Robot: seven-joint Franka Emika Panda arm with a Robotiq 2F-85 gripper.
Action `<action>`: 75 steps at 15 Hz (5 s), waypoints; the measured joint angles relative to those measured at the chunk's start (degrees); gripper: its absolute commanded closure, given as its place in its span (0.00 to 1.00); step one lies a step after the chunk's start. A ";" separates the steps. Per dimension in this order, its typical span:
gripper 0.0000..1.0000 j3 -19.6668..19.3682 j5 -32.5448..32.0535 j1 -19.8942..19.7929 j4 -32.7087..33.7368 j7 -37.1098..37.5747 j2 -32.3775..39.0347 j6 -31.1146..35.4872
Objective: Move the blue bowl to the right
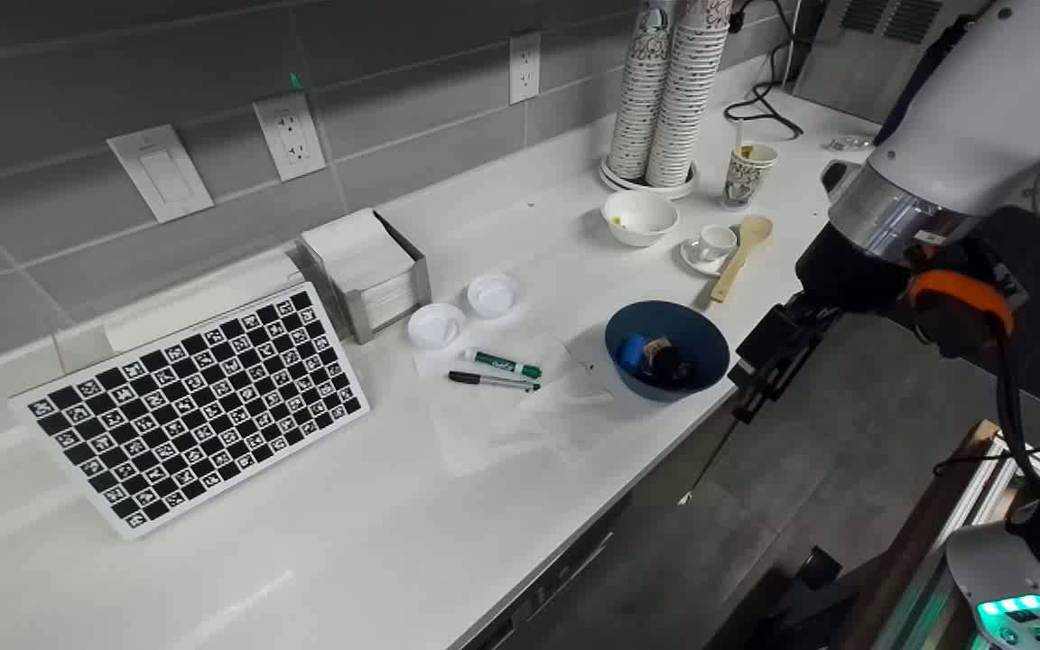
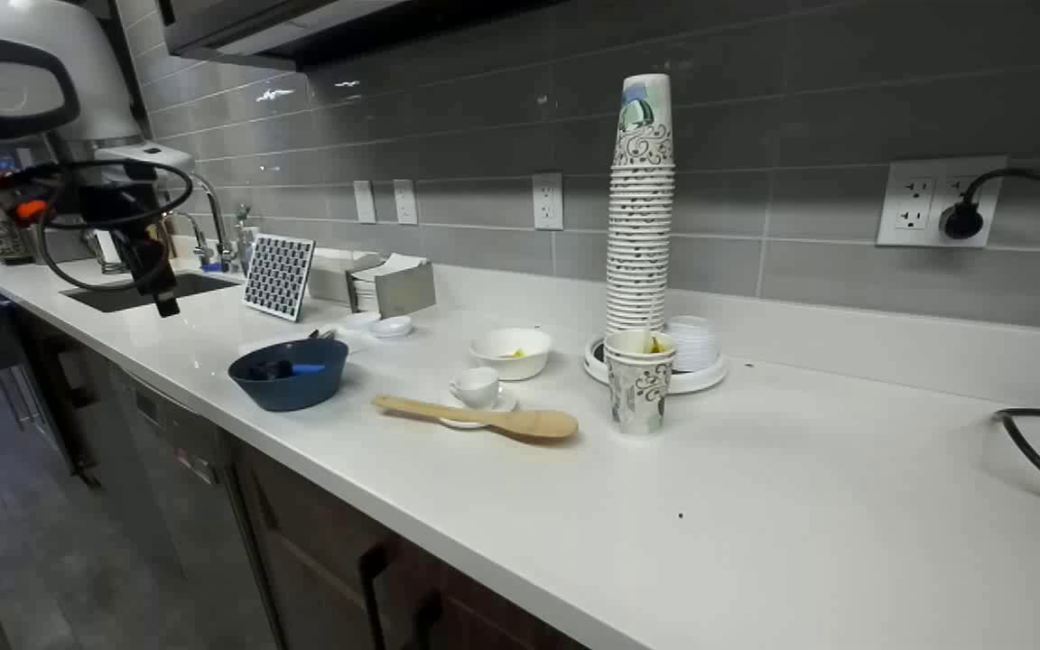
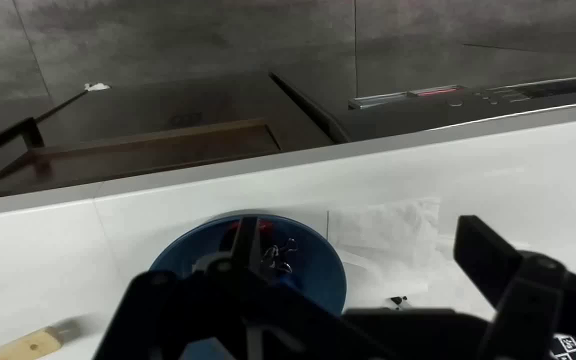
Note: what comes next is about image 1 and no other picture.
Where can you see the white napkin box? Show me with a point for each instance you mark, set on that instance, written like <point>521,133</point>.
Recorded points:
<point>363,269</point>

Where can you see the white light switch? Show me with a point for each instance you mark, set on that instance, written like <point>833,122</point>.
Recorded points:
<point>159,171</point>

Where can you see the blue bowl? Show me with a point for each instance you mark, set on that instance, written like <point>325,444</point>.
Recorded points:
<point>667,348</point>

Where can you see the dark snack packet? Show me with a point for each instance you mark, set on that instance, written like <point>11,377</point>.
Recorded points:
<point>646,354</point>

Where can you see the small white saucer cup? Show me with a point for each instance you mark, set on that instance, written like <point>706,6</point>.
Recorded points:
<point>709,246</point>

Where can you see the black white calibration board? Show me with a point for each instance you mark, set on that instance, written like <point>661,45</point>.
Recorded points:
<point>196,407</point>

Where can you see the green marker pen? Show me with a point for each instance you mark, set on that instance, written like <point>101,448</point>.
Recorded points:
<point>507,367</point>

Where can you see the white power outlet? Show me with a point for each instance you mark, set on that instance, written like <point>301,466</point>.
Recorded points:
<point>525,66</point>
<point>289,135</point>

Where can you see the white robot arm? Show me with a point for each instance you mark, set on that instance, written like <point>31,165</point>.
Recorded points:
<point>1001,110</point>

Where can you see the white bowl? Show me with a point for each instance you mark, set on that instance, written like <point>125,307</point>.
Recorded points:
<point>638,218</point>

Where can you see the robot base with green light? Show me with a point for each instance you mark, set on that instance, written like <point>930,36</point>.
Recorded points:
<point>1013,596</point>

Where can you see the black marker pen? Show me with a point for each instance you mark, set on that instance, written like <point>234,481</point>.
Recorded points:
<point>490,381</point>

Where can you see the patterned paper cup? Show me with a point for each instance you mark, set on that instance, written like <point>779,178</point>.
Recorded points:
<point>747,171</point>

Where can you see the tall paper cup stack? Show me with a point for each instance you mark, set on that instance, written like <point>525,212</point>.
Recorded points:
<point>685,92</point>
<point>638,94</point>

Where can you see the wooden spoon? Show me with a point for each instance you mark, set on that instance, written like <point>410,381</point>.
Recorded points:
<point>739,259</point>

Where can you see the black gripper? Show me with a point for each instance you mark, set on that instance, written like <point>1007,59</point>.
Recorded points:
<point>847,275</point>

